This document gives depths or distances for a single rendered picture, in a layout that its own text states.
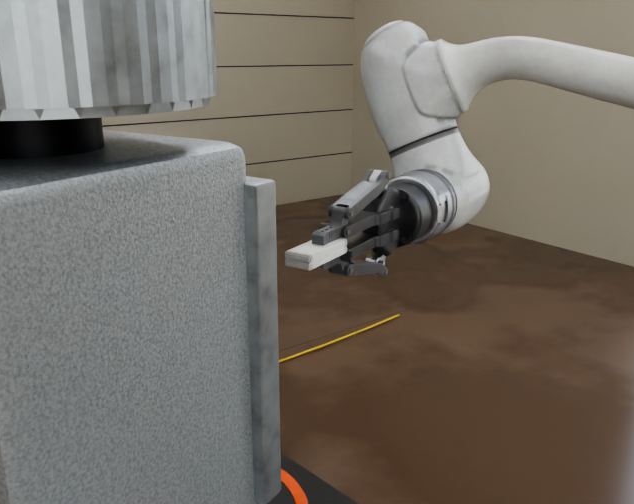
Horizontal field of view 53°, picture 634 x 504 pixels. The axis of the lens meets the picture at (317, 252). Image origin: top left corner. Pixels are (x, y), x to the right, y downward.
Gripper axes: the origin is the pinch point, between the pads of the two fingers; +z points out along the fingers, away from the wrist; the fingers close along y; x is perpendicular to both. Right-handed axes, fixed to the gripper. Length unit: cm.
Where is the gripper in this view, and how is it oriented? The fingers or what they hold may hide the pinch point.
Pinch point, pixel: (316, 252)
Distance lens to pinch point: 63.8
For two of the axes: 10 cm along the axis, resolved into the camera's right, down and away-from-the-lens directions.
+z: -5.5, 2.5, -8.0
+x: -8.4, -1.5, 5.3
